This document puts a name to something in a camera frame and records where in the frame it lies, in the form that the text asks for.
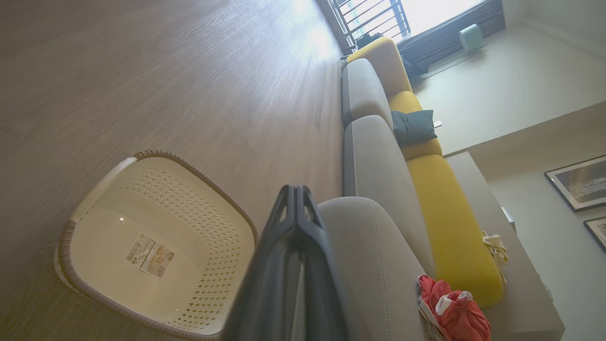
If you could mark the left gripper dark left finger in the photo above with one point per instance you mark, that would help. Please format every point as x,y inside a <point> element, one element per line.
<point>270,284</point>

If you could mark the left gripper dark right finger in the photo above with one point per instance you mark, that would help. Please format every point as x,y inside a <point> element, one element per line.
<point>322,293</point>

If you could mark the red and white garment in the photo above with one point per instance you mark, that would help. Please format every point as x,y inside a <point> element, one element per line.
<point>461,317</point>

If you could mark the cream plastic laundry basket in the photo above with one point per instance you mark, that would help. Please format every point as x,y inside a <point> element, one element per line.
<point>142,213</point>

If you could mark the cream crumpled cloth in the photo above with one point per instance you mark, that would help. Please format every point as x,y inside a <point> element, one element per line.
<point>496,251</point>

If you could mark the dark teal throw pillow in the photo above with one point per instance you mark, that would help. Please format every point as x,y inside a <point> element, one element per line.
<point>414,127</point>

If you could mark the beige low partition ledge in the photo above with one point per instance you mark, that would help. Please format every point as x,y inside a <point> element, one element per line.
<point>521,293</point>

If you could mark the black bag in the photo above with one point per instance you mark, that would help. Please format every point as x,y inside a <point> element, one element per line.
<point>368,40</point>

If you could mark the dark metal window railing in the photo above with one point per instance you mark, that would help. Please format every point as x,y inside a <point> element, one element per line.
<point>352,19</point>

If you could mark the mint green cylinder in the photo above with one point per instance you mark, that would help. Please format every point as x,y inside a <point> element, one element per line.
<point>472,37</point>

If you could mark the white wall socket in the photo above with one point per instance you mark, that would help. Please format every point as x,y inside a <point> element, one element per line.
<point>508,219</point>

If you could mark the large black picture frame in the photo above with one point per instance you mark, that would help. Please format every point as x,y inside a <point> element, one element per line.
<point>580,182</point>

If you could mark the small black picture frame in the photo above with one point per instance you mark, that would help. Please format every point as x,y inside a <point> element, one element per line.
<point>599,232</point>

